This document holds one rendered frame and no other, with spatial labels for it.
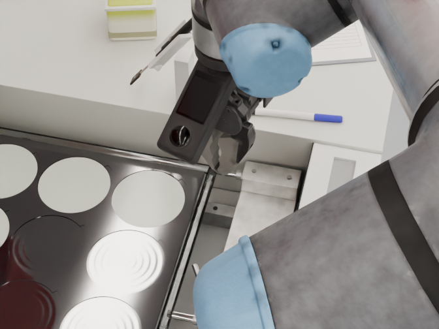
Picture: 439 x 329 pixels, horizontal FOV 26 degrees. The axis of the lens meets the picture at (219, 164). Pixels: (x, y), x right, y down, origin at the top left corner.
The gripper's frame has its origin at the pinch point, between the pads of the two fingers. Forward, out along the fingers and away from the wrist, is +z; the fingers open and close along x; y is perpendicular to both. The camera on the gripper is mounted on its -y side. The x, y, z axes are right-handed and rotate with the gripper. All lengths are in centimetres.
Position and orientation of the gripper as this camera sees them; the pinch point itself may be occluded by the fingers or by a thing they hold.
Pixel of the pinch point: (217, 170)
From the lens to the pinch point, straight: 116.2
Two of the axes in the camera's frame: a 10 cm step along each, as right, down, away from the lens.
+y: 5.3, -6.6, 5.4
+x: -8.5, -4.0, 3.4
